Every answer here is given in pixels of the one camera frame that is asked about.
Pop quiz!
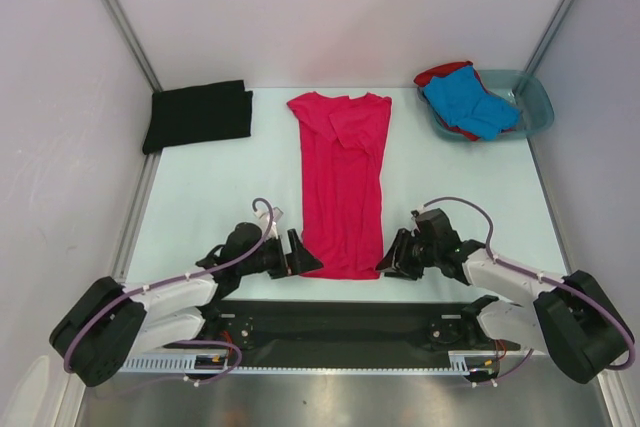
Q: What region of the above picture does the aluminium corner post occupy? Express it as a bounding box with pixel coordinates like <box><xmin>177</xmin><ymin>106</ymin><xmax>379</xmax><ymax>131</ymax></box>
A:
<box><xmin>524</xmin><ymin>0</ymin><xmax>577</xmax><ymax>75</ymax></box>
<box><xmin>100</xmin><ymin>0</ymin><xmax>162</xmax><ymax>92</ymax></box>

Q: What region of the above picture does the right aluminium corner post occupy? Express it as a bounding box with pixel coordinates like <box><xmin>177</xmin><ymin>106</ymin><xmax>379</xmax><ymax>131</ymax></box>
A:
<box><xmin>524</xmin><ymin>0</ymin><xmax>577</xmax><ymax>75</ymax></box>

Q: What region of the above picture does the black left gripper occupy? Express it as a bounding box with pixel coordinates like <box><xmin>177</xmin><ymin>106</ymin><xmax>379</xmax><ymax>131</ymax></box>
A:
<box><xmin>238</xmin><ymin>229</ymin><xmax>322</xmax><ymax>280</ymax></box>

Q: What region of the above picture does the red t shirt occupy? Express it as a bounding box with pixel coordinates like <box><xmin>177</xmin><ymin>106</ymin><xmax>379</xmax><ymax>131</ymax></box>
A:
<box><xmin>413</xmin><ymin>60</ymin><xmax>479</xmax><ymax>142</ymax></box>

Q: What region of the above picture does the left aluminium corner post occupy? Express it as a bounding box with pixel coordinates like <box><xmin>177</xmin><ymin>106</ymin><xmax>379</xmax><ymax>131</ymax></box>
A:
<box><xmin>100</xmin><ymin>0</ymin><xmax>162</xmax><ymax>92</ymax></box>

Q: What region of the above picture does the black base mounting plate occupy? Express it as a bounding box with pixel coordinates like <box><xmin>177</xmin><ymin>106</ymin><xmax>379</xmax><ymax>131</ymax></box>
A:
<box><xmin>194</xmin><ymin>300</ymin><xmax>520</xmax><ymax>361</ymax></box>

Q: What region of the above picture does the aluminium front rail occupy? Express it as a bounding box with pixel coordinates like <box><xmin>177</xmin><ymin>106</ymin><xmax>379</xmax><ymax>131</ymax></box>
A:
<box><xmin>119</xmin><ymin>348</ymin><xmax>524</xmax><ymax>378</ymax></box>

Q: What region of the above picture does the folded black t shirt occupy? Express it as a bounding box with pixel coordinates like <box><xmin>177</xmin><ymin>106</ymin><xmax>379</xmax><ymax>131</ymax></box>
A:
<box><xmin>142</xmin><ymin>80</ymin><xmax>253</xmax><ymax>155</ymax></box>

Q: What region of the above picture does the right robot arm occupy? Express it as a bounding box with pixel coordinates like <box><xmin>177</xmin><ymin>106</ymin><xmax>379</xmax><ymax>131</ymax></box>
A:
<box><xmin>376</xmin><ymin>208</ymin><xmax>635</xmax><ymax>384</ymax></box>

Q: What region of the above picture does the blue t shirt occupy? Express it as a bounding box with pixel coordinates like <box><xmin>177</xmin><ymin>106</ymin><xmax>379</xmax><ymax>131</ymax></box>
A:
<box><xmin>422</xmin><ymin>64</ymin><xmax>520</xmax><ymax>140</ymax></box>

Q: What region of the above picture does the teal plastic basin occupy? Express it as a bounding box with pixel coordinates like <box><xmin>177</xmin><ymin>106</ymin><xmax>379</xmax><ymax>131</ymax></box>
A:
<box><xmin>417</xmin><ymin>64</ymin><xmax>554</xmax><ymax>142</ymax></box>

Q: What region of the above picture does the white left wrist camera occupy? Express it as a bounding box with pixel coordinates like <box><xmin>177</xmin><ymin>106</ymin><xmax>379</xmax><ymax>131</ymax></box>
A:
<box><xmin>254</xmin><ymin>207</ymin><xmax>284</xmax><ymax>239</ymax></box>

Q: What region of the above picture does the pink t shirt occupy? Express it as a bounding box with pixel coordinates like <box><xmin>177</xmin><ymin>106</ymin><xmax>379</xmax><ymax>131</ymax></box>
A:
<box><xmin>287</xmin><ymin>92</ymin><xmax>392</xmax><ymax>281</ymax></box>

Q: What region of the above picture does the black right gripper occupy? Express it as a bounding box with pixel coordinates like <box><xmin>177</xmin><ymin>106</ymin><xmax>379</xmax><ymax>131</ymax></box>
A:
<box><xmin>375</xmin><ymin>227</ymin><xmax>440</xmax><ymax>280</ymax></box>

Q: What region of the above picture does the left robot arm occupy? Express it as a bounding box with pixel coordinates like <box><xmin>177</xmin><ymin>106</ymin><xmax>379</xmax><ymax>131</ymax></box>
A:
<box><xmin>49</xmin><ymin>223</ymin><xmax>323</xmax><ymax>387</ymax></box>

